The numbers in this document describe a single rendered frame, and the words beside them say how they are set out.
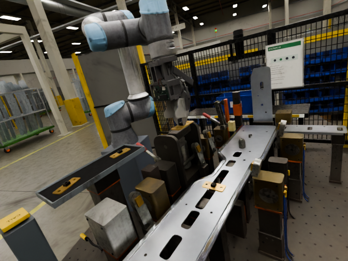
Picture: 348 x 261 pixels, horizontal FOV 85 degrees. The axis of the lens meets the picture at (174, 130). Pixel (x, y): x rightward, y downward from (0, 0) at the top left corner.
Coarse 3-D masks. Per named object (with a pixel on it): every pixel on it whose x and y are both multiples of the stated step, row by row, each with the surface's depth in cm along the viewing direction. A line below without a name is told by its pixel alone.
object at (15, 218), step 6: (18, 210) 53; (24, 210) 52; (6, 216) 51; (12, 216) 51; (18, 216) 50; (24, 216) 50; (0, 222) 50; (6, 222) 49; (12, 222) 48; (18, 222) 49; (6, 228) 47
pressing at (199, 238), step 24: (264, 144) 93; (216, 168) 81; (240, 168) 78; (192, 192) 70; (216, 192) 67; (240, 192) 66; (168, 216) 61; (216, 216) 57; (144, 240) 54; (168, 240) 53; (192, 240) 51
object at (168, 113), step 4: (172, 100) 61; (176, 100) 61; (168, 104) 60; (172, 104) 61; (176, 104) 61; (168, 108) 60; (172, 108) 62; (176, 108) 62; (164, 112) 59; (168, 112) 61; (172, 112) 62; (164, 116) 59; (168, 116) 61; (172, 116) 62; (176, 120) 63
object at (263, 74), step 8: (256, 72) 115; (264, 72) 112; (256, 80) 116; (264, 80) 114; (256, 88) 118; (264, 88) 116; (256, 96) 120; (264, 96) 117; (256, 104) 122; (264, 104) 119; (256, 112) 124; (264, 112) 121; (256, 120) 126; (264, 120) 123; (272, 120) 120
